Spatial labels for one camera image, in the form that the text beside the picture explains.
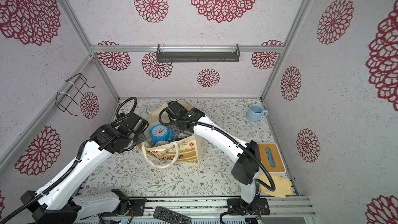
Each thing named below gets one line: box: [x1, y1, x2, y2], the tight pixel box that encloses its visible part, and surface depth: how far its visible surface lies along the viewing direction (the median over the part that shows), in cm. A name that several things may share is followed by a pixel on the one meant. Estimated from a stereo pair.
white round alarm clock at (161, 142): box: [153, 140, 170, 147], surface depth 85 cm
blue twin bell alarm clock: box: [148, 124, 175, 145], surface depth 89 cm
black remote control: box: [152, 205, 192, 224], surface depth 71 cm
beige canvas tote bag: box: [138, 99, 202, 169], surface depth 74 cm
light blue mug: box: [246, 103, 269, 122], surface depth 109 cm
